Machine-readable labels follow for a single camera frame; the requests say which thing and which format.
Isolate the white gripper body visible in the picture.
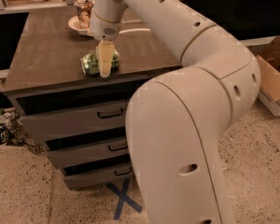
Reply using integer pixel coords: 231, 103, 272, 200
90, 11, 121, 41

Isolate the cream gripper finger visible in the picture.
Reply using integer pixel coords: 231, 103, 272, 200
96, 40, 115, 77

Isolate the green soda can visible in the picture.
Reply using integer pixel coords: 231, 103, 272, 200
80, 50, 119, 77

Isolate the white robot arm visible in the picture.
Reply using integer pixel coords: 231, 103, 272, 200
91, 0, 260, 224

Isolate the brown patterned soda can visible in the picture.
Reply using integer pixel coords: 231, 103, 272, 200
76, 0, 93, 29

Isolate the white bowl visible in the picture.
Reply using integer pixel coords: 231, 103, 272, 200
68, 16, 92, 36

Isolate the grey drawer cabinet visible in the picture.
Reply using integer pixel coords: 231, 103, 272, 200
4, 7, 178, 178

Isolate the top grey drawer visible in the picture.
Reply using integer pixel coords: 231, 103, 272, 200
21, 100, 127, 142

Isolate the grey drawer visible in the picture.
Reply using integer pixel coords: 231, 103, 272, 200
21, 100, 127, 142
63, 163, 133, 189
48, 137, 128, 169

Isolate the middle grey drawer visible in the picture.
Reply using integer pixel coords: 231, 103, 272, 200
48, 137, 128, 169

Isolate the bottom grey drawer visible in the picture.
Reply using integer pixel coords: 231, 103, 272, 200
63, 163, 133, 189

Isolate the blue tape cross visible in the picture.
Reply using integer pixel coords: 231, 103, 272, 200
105, 178, 143, 220

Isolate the cardboard box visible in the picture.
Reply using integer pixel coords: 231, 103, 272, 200
257, 35, 280, 117

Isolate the wire mesh basket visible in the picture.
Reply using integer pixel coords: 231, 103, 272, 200
0, 112, 44, 154

